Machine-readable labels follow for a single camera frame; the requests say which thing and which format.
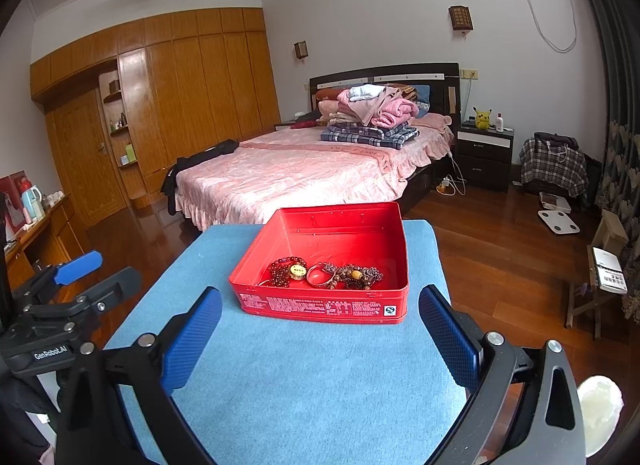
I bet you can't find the pile of folded clothes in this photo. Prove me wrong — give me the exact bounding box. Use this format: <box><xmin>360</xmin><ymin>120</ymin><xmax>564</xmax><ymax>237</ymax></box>
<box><xmin>316</xmin><ymin>84</ymin><xmax>452</xmax><ymax>150</ymax></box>

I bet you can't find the wooden side desk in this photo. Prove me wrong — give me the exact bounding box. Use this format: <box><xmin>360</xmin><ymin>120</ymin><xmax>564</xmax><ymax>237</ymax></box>
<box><xmin>6</xmin><ymin>196</ymin><xmax>91</xmax><ymax>289</ymax></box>

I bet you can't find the white bottle on nightstand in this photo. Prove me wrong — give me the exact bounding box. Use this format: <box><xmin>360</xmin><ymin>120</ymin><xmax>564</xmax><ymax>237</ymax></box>
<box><xmin>495</xmin><ymin>113</ymin><xmax>504</xmax><ymax>132</ymax></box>

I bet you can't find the tiger eye bead necklace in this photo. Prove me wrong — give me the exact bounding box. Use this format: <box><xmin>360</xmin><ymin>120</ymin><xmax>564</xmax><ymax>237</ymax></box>
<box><xmin>259</xmin><ymin>256</ymin><xmax>309</xmax><ymax>289</ymax></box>

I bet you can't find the white bin bag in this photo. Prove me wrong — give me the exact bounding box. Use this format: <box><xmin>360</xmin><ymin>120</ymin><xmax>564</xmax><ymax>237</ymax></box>
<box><xmin>577</xmin><ymin>375</ymin><xmax>624</xmax><ymax>459</ymax></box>

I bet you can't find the yellow pikachu toy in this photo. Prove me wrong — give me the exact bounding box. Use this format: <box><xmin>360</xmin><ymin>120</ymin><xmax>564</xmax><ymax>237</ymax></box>
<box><xmin>473</xmin><ymin>107</ymin><xmax>491</xmax><ymax>130</ymax></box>

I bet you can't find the red metal tin box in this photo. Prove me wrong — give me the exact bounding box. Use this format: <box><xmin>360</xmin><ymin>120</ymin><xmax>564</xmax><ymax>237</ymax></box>
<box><xmin>229</xmin><ymin>203</ymin><xmax>409</xmax><ymax>324</ymax></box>

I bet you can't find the red jade ring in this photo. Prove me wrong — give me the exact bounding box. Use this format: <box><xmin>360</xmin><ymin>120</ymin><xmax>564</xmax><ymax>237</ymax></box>
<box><xmin>305</xmin><ymin>263</ymin><xmax>335</xmax><ymax>289</ymax></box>

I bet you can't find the dark floral curtain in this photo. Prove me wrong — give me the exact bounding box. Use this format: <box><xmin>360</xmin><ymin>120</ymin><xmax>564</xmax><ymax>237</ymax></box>
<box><xmin>589</xmin><ymin>0</ymin><xmax>639</xmax><ymax>321</ymax></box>

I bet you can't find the wall lamp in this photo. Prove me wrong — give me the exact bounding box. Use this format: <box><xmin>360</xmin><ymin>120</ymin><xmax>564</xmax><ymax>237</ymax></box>
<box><xmin>448</xmin><ymin>6</ymin><xmax>474</xmax><ymax>34</ymax></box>
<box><xmin>294</xmin><ymin>41</ymin><xmax>309</xmax><ymax>61</ymax></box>

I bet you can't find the bed with pink cover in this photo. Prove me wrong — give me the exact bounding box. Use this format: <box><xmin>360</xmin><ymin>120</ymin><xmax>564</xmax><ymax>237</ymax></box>
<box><xmin>176</xmin><ymin>62</ymin><xmax>460</xmax><ymax>231</ymax></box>

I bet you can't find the right wall lamp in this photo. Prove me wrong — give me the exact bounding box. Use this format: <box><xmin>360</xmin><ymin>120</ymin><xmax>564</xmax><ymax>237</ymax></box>
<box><xmin>448</xmin><ymin>6</ymin><xmax>474</xmax><ymax>34</ymax></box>

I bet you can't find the black garment on bed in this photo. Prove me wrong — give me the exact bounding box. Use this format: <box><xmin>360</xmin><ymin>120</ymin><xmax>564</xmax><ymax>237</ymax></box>
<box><xmin>160</xmin><ymin>139</ymin><xmax>240</xmax><ymax>216</ymax></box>

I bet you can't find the white bathroom scale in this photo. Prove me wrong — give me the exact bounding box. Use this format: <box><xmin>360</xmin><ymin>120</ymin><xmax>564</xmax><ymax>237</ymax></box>
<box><xmin>537</xmin><ymin>209</ymin><xmax>580</xmax><ymax>235</ymax></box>

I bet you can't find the small wooden stool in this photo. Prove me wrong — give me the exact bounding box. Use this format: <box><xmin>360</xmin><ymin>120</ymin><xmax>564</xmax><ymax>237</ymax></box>
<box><xmin>565</xmin><ymin>210</ymin><xmax>628</xmax><ymax>341</ymax></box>

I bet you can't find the black nightstand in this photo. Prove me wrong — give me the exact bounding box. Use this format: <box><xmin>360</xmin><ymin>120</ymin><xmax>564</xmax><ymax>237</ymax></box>
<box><xmin>454</xmin><ymin>119</ymin><xmax>514</xmax><ymax>192</ymax></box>

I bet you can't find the plaid bag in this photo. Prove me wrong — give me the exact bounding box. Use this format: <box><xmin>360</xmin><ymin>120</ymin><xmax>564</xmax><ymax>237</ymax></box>
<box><xmin>520</xmin><ymin>132</ymin><xmax>588</xmax><ymax>198</ymax></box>

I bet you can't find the white air conditioner cable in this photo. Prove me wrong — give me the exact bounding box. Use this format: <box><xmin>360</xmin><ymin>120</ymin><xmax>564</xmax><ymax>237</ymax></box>
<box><xmin>518</xmin><ymin>0</ymin><xmax>580</xmax><ymax>54</ymax></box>

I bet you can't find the wooden wardrobe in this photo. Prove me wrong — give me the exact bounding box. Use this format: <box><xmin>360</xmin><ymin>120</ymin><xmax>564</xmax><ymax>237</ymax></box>
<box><xmin>30</xmin><ymin>8</ymin><xmax>280</xmax><ymax>226</ymax></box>

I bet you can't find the blue table cloth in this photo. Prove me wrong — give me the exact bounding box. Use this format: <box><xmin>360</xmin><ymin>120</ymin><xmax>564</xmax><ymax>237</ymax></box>
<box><xmin>110</xmin><ymin>220</ymin><xmax>466</xmax><ymax>464</ymax></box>

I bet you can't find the left wall lamp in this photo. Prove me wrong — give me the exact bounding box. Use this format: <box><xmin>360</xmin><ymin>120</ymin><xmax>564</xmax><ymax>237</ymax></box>
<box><xmin>294</xmin><ymin>41</ymin><xmax>309</xmax><ymax>61</ymax></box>

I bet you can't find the white box on stool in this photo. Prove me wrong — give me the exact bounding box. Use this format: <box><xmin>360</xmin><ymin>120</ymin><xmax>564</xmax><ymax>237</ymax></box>
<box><xmin>591</xmin><ymin>247</ymin><xmax>628</xmax><ymax>295</ymax></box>

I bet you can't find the wooden bead bracelet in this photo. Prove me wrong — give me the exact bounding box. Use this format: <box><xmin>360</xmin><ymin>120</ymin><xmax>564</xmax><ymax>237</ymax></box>
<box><xmin>334</xmin><ymin>263</ymin><xmax>384</xmax><ymax>291</ymax></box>

